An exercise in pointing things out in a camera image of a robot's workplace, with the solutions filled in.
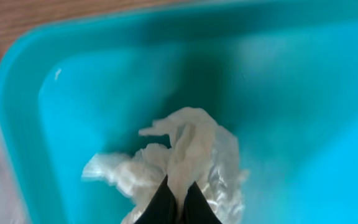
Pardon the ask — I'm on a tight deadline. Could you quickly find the white tissue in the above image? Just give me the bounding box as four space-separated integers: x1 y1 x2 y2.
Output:
82 107 248 223

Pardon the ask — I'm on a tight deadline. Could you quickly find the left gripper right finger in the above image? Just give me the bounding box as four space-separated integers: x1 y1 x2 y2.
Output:
182 182 222 224

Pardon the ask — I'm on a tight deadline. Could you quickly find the teal serving tray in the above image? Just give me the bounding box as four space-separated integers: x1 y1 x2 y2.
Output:
0 1 358 223

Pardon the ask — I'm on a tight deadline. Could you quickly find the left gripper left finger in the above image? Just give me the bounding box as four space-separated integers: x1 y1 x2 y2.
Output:
135 175 177 224

